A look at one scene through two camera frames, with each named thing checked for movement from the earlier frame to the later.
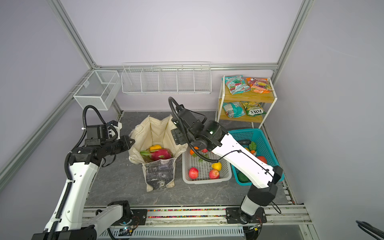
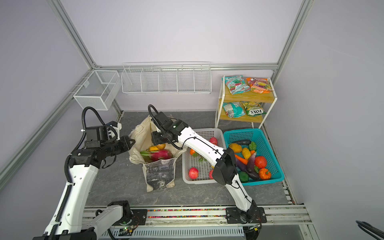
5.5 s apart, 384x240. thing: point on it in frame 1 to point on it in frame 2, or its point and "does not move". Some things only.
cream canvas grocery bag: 155,130 does not move
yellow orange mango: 155,147 does not move
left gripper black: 124,139 does not move
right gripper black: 179,137 to 156,138
